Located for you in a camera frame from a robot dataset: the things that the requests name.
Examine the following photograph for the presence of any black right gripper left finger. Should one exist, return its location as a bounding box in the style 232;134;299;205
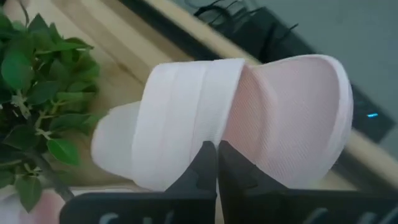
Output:
58;139;218;224

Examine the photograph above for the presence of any green artificial plant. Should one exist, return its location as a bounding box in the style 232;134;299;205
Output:
0;9;104;214

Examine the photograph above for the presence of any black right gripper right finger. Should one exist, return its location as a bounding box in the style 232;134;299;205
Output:
217;139;398;224

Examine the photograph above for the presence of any pink slide sandal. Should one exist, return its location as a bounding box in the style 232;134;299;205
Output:
0;189;67;224
90;54;354;192

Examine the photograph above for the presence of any black electronics box blue light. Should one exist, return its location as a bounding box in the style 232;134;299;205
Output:
192;0;396;144

